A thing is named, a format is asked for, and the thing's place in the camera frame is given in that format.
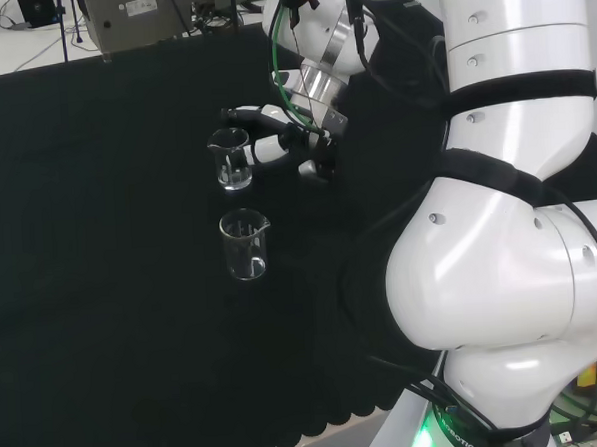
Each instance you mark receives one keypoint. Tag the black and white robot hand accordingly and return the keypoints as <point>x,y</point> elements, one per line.
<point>269,150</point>

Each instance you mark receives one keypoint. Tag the clear cloth clip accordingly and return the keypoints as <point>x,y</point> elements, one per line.
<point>106,58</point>

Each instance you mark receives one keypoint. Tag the black camera tripod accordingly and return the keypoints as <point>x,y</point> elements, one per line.
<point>62,35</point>

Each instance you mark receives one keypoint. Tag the grey metal box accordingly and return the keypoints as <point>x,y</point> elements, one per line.
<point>133,27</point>

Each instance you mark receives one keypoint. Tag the clear glass beaker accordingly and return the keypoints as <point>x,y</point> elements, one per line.
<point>233,181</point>
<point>246,272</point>

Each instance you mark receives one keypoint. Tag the black computer tower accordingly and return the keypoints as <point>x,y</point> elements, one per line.
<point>37,9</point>

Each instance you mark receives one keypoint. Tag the black bench cloth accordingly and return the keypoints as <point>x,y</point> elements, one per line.
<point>104,243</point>

